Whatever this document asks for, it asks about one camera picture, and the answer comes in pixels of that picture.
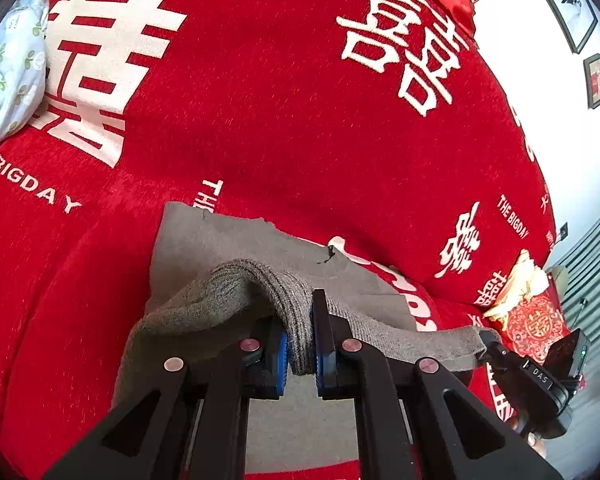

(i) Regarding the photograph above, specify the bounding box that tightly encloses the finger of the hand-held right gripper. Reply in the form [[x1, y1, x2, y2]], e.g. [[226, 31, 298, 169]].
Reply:
[[477, 329, 527, 378]]

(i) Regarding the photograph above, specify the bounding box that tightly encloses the white floral cloth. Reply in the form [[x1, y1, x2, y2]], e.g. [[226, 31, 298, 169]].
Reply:
[[0, 0, 50, 154]]

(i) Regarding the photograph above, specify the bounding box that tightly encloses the person's right hand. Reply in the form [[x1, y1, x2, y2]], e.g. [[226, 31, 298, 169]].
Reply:
[[511, 417, 551, 461]]

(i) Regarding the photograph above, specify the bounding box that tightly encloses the black framed picture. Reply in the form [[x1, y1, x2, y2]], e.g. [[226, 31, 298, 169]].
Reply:
[[583, 53, 600, 110], [550, 0, 599, 54]]

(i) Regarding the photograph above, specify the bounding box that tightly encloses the red printed blanket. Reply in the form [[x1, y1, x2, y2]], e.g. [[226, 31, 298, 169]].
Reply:
[[0, 0, 561, 480]]

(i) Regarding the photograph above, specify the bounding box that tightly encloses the grey knit sweater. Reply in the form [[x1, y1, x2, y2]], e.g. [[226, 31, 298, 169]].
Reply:
[[111, 201, 488, 461]]

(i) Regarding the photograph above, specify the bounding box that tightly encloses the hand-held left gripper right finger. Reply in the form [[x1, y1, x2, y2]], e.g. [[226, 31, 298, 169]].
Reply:
[[311, 289, 563, 480]]

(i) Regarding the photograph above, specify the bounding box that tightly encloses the grey ribbed panel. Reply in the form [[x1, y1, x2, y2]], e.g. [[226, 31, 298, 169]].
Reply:
[[550, 204, 600, 356]]

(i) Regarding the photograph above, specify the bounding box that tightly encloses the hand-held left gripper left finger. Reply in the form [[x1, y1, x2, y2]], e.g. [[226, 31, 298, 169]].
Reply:
[[42, 316, 288, 480]]

